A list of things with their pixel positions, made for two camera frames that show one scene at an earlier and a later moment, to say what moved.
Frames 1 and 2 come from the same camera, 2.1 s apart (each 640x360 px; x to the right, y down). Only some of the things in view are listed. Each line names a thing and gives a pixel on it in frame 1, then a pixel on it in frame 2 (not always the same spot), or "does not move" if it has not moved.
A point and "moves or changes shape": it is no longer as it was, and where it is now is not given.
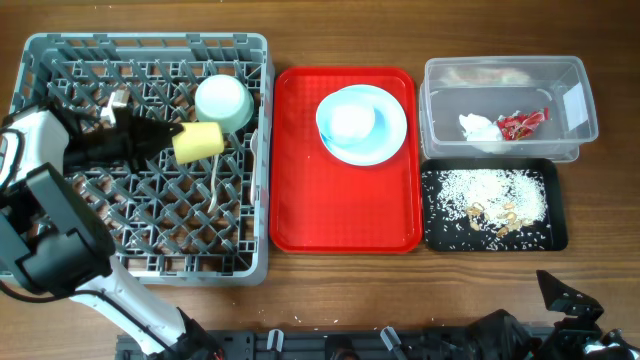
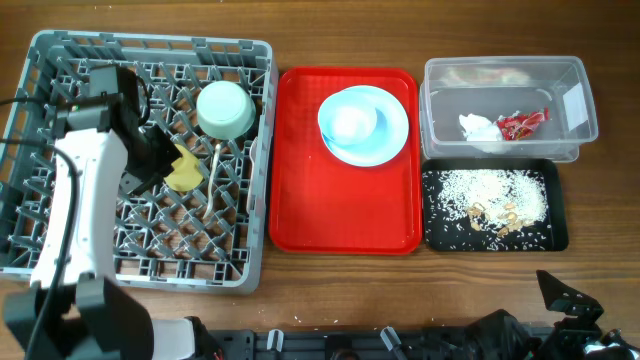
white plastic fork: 253,140 moves or changes shape
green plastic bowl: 225,100 does not move
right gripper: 586,330 does not move
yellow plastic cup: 198,141 -> 187,171
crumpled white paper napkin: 479,128 does not move
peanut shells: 476,209 does not move
